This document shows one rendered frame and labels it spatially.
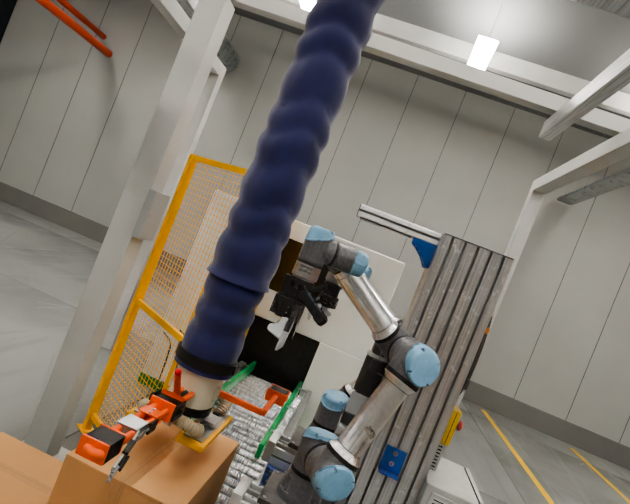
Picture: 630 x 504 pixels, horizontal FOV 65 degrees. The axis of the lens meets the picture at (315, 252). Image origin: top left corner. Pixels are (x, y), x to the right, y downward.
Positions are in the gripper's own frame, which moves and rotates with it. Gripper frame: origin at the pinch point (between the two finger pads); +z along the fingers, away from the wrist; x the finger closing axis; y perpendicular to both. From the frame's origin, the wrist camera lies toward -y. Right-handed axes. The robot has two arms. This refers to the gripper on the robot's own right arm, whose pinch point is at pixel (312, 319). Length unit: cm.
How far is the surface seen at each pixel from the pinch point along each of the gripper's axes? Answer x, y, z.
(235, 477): 21, -16, 96
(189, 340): -74, -11, 14
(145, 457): -77, -7, 55
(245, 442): 62, -36, 96
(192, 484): -74, 11, 55
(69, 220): 619, -918, 123
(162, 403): -91, 0, 29
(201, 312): -74, -10, 3
